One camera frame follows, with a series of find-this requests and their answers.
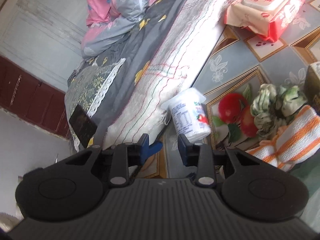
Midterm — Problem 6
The green white cloth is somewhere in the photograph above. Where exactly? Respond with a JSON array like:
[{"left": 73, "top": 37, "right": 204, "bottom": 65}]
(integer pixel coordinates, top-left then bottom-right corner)
[{"left": 250, "top": 83, "right": 307, "bottom": 141}]

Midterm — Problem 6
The white cylindrical wipes pack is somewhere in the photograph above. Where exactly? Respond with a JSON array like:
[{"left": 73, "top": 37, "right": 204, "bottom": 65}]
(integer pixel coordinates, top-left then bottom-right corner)
[{"left": 161, "top": 87, "right": 211, "bottom": 142}]

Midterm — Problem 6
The black smartphone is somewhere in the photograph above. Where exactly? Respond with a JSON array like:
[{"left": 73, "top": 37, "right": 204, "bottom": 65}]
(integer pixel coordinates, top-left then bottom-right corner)
[{"left": 69, "top": 105, "right": 97, "bottom": 148}]

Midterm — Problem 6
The grey lace-trimmed pillow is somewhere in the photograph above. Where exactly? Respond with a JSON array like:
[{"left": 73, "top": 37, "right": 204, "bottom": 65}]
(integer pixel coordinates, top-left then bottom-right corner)
[{"left": 65, "top": 58, "right": 127, "bottom": 151}]

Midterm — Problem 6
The orange white striped towel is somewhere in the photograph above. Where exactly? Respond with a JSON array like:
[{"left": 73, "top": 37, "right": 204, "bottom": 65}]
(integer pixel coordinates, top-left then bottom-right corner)
[{"left": 247, "top": 105, "right": 319, "bottom": 172}]

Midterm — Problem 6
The white translucent plastic bag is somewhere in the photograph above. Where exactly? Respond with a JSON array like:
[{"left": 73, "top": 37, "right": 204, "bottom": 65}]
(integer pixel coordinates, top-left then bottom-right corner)
[{"left": 290, "top": 150, "right": 320, "bottom": 233}]

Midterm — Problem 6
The dark grey patterned bedsheet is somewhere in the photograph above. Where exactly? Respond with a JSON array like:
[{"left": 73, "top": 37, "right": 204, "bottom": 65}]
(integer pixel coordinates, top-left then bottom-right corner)
[{"left": 65, "top": 0, "right": 186, "bottom": 143}]

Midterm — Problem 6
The white stitched mattress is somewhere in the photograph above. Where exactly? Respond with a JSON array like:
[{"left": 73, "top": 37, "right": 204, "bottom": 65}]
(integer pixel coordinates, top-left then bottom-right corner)
[{"left": 103, "top": 0, "right": 234, "bottom": 148}]

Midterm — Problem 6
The olive box with barcode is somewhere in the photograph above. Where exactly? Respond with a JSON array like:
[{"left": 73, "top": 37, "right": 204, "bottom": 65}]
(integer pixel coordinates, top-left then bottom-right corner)
[{"left": 304, "top": 61, "right": 320, "bottom": 114}]

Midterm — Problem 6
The grey panelled door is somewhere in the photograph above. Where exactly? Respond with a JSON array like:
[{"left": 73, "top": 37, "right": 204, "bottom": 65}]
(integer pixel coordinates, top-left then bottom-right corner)
[{"left": 1, "top": 0, "right": 87, "bottom": 92}]

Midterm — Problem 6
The pink and grey floral quilt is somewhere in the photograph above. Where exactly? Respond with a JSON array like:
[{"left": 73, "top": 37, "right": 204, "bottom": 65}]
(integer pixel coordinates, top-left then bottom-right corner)
[{"left": 81, "top": 0, "right": 157, "bottom": 60}]

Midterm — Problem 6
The red wet wipes pack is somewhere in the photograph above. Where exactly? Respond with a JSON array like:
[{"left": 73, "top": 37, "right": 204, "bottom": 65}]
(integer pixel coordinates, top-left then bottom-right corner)
[{"left": 225, "top": 0, "right": 305, "bottom": 42}]

